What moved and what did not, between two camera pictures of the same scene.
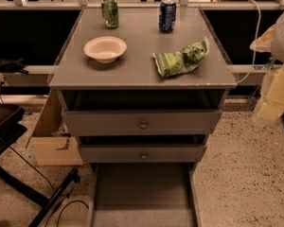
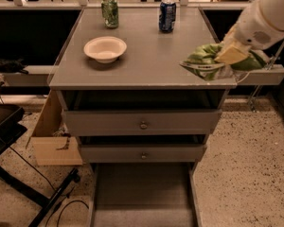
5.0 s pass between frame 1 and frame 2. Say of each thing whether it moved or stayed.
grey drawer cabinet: stayed
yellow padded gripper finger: moved
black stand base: stayed
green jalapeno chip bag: moved
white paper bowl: stayed
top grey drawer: stayed
